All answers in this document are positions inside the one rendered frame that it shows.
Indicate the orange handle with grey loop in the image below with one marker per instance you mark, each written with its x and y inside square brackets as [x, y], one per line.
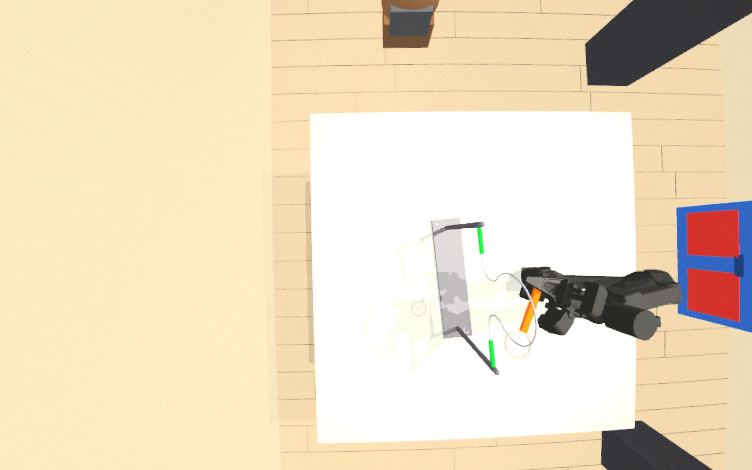
[535, 295]

